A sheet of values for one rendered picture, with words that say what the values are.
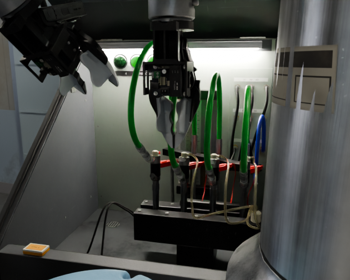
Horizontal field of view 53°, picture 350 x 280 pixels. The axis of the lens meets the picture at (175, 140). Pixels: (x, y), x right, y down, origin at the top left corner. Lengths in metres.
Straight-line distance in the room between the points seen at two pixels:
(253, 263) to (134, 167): 1.14
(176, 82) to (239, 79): 0.64
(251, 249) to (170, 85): 0.40
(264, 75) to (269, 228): 1.03
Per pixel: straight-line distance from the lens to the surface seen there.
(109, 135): 1.31
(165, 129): 0.62
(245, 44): 1.15
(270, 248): 0.17
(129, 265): 0.82
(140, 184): 1.32
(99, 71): 0.65
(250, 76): 1.17
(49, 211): 1.11
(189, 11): 0.58
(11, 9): 0.59
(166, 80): 0.57
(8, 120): 3.96
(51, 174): 1.10
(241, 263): 0.19
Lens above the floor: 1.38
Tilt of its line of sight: 13 degrees down
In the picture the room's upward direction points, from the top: straight up
